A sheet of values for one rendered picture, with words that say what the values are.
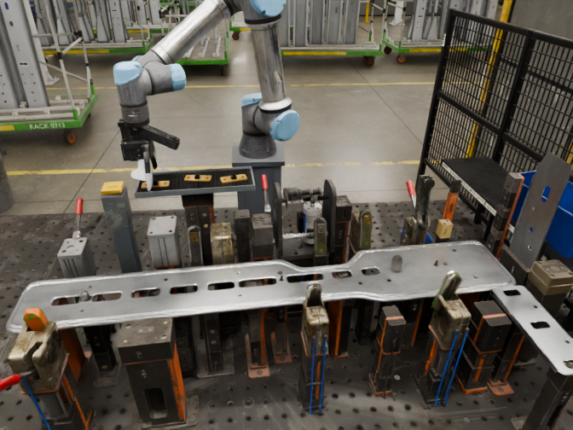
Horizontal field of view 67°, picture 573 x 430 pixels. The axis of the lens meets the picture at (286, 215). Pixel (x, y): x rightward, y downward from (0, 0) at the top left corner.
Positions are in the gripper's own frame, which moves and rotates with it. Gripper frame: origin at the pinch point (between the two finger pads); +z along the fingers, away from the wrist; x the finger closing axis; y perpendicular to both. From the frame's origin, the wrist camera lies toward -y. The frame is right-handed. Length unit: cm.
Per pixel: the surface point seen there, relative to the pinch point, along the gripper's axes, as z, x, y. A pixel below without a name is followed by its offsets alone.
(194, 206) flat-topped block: 9.3, 2.5, -11.5
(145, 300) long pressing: 17.7, 35.6, 1.1
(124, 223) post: 13.6, 2.5, 11.1
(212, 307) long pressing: 18.0, 40.2, -16.6
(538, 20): -20, -169, -242
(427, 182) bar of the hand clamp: -4, 19, -82
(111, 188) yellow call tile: 1.8, 0.4, 13.4
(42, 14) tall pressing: 41, -724, 272
